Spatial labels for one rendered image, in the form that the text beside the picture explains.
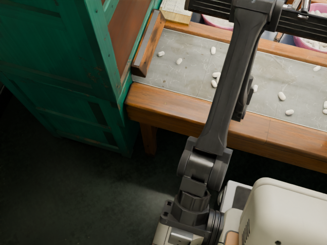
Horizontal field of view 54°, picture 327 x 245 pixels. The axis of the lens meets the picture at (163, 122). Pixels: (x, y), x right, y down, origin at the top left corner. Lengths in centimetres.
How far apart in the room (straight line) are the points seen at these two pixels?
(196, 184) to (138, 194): 129
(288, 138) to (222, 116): 69
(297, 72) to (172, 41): 56
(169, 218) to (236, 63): 36
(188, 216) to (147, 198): 126
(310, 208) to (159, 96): 83
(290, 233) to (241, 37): 38
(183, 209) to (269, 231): 21
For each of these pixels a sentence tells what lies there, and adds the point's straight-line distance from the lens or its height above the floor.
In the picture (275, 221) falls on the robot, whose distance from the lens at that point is 61.
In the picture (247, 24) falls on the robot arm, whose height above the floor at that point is 144.
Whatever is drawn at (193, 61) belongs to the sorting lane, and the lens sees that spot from 145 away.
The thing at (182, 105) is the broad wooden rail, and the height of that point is 76.
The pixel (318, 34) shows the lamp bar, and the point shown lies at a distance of 123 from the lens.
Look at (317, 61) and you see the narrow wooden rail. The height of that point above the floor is 76.
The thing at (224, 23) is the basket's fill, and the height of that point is 73.
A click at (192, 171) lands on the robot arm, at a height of 126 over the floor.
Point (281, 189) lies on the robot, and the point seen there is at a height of 133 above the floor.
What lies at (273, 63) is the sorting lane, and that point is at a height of 74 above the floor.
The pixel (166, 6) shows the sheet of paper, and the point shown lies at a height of 78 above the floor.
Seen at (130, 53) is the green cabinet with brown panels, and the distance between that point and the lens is 131.
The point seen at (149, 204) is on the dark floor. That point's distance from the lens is 198.
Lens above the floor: 196
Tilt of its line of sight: 69 degrees down
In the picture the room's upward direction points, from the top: straight up
